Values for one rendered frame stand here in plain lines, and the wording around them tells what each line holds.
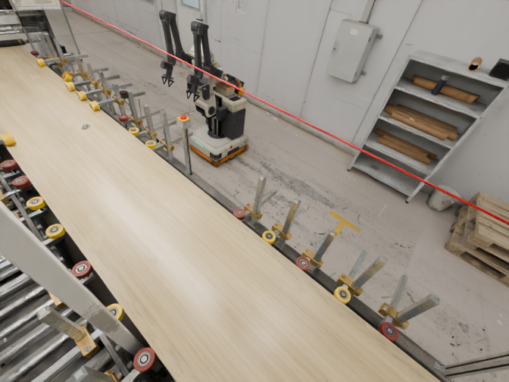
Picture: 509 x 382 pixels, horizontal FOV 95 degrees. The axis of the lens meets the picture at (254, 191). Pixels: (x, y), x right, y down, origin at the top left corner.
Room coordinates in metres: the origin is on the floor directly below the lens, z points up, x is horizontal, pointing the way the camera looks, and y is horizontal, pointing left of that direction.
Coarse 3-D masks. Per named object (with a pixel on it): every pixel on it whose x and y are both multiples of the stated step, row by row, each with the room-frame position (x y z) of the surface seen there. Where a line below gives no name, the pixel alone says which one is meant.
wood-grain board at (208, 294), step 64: (0, 64) 2.43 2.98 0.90; (0, 128) 1.38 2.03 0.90; (64, 128) 1.52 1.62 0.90; (64, 192) 0.88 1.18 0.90; (128, 192) 0.97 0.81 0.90; (192, 192) 1.07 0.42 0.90; (128, 256) 0.54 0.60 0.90; (192, 256) 0.60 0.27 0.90; (256, 256) 0.67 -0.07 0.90; (192, 320) 0.30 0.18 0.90; (256, 320) 0.34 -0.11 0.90; (320, 320) 0.39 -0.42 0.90
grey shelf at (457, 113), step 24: (408, 72) 3.17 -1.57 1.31; (432, 72) 3.04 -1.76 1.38; (456, 72) 2.57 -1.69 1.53; (480, 72) 2.61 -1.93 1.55; (408, 96) 3.09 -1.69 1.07; (432, 96) 2.65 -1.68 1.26; (480, 96) 2.74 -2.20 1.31; (384, 120) 2.76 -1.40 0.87; (456, 120) 2.76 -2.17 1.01; (480, 120) 2.33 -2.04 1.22; (432, 144) 2.78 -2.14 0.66; (456, 144) 2.34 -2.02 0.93; (360, 168) 2.74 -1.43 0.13; (384, 168) 2.83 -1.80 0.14; (408, 168) 2.81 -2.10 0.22; (432, 168) 2.45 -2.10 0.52; (408, 192) 2.40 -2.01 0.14
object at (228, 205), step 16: (128, 128) 1.95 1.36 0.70; (176, 160) 1.59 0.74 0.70; (192, 176) 1.42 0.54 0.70; (208, 192) 1.27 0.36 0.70; (256, 224) 1.03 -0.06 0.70; (288, 256) 0.82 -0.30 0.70; (304, 272) 0.74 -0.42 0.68; (320, 272) 0.74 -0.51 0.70; (336, 288) 0.66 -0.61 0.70; (352, 304) 0.58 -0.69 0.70; (368, 320) 0.50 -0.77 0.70; (400, 336) 0.45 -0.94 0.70; (416, 352) 0.38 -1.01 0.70; (432, 368) 0.32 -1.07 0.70
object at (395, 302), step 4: (404, 276) 0.74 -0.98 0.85; (400, 280) 0.71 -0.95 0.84; (404, 280) 0.71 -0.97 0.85; (400, 284) 0.68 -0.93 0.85; (404, 284) 0.68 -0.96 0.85; (396, 288) 0.66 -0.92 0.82; (400, 288) 0.65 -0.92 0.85; (396, 292) 0.63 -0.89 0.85; (400, 292) 0.63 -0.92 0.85; (392, 296) 0.61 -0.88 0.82; (396, 296) 0.60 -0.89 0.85; (400, 296) 0.60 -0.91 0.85; (392, 300) 0.58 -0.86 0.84; (396, 300) 0.58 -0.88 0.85; (392, 304) 0.55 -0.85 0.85; (396, 304) 0.56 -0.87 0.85; (396, 308) 0.53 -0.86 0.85; (388, 316) 0.48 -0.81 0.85; (384, 320) 0.47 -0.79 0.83; (388, 320) 0.47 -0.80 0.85
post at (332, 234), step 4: (332, 232) 0.76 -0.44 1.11; (328, 236) 0.75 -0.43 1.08; (332, 236) 0.75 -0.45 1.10; (324, 240) 0.76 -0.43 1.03; (328, 240) 0.75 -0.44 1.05; (332, 240) 0.74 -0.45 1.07; (324, 244) 0.75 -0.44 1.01; (328, 244) 0.74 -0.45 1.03; (320, 248) 0.76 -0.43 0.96; (324, 248) 0.75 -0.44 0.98; (320, 252) 0.75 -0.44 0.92; (324, 252) 0.75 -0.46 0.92; (316, 256) 0.75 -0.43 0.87; (320, 256) 0.74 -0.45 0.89; (316, 260) 0.75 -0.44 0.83; (312, 268) 0.74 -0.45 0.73
